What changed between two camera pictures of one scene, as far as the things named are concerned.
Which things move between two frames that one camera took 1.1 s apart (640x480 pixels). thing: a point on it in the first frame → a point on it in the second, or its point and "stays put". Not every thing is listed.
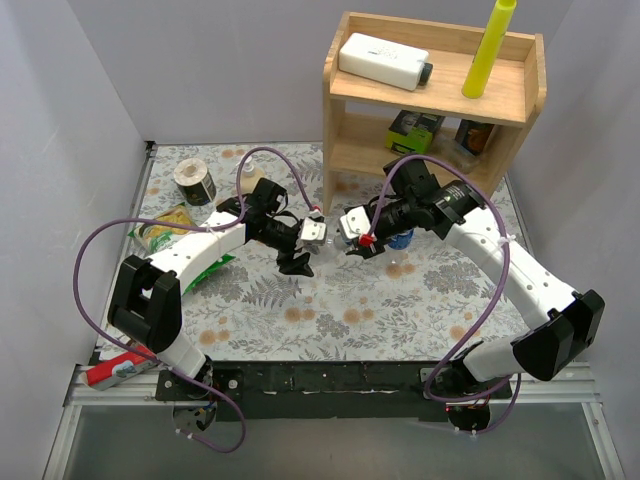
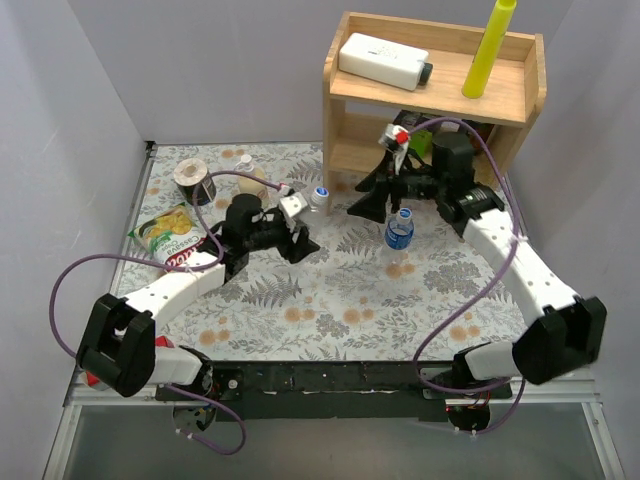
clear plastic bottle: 333,244 → 319,201
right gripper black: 372,237 → 392,187
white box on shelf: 384,61 stays put
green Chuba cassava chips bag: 155,238 stays put
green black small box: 413,132 stays put
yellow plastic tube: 492,39 stays put
